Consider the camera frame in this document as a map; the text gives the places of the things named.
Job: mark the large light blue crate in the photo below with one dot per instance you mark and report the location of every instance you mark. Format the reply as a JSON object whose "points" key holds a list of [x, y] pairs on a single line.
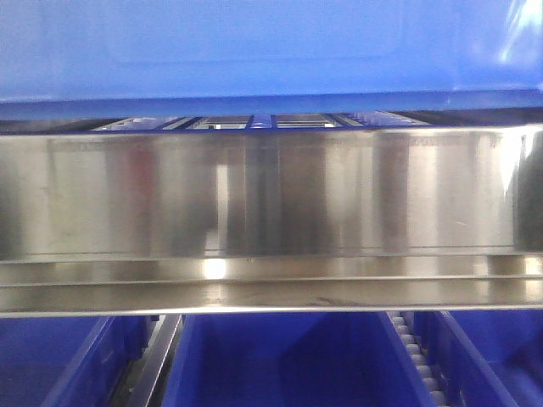
{"points": [[106, 59]]}

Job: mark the lower middle blue bin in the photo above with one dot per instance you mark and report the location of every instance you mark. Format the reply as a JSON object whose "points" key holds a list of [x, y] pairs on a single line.
{"points": [[293, 359]]}

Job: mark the blue bin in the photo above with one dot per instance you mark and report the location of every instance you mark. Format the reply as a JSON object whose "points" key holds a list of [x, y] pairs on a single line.
{"points": [[68, 361], [483, 357], [293, 359]]}

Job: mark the white roller conveyor track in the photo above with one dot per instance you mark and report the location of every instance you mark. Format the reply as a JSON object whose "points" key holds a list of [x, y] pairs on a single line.
{"points": [[418, 357]]}

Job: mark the lower right blue bin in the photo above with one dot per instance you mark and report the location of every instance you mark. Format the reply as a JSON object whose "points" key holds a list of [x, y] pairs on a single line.
{"points": [[483, 357]]}

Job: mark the lower left blue bin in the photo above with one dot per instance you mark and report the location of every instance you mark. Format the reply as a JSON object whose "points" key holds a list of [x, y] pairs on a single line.
{"points": [[68, 361]]}

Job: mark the stainless steel shelf rail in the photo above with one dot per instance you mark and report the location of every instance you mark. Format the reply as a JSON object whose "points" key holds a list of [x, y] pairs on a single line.
{"points": [[157, 222]]}

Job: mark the metal divider rail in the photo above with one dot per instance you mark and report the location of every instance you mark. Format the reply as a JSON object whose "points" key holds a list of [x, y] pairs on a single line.
{"points": [[145, 380]]}

